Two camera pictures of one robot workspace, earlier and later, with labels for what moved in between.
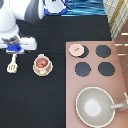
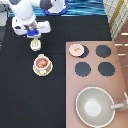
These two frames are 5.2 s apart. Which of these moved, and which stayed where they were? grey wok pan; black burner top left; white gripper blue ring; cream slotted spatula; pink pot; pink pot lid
Moved: cream slotted spatula; white gripper blue ring
Stayed: grey wok pan; black burner top left; pink pot lid; pink pot
